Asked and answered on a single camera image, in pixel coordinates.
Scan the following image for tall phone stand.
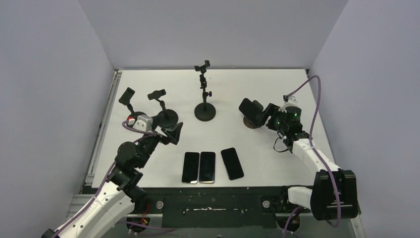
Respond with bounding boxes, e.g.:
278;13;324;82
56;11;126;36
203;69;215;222
194;60;216;121

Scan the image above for magenta edged phone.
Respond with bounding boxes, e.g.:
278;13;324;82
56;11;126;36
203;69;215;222
199;152;215;183

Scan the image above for plain black phone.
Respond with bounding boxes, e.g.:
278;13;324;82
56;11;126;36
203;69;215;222
221;148;244;180

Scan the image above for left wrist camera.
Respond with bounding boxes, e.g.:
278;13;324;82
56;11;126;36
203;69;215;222
127;114;153;132

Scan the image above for dark blue phone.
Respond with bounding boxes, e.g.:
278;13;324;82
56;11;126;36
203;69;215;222
239;98;263;127

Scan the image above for wooden base phone stand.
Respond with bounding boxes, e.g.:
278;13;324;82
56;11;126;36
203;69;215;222
243;100;263;129

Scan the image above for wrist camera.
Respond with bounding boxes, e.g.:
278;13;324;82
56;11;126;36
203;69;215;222
127;114;153;132
279;95;298;112

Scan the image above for silver black phone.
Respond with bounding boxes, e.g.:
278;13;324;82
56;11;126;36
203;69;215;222
181;152;200;184

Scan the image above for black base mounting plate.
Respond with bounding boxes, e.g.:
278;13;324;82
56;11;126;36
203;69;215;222
128;186;296;229

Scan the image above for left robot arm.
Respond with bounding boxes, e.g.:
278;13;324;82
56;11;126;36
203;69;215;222
42;122;183;238

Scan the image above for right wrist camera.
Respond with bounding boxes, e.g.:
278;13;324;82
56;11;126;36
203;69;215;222
279;95;298;112

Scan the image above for black phone stand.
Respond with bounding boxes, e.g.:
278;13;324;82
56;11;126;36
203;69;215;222
148;89;179;128
118;87;151;134

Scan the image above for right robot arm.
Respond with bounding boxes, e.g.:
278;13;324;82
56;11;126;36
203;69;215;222
251;100;359;221

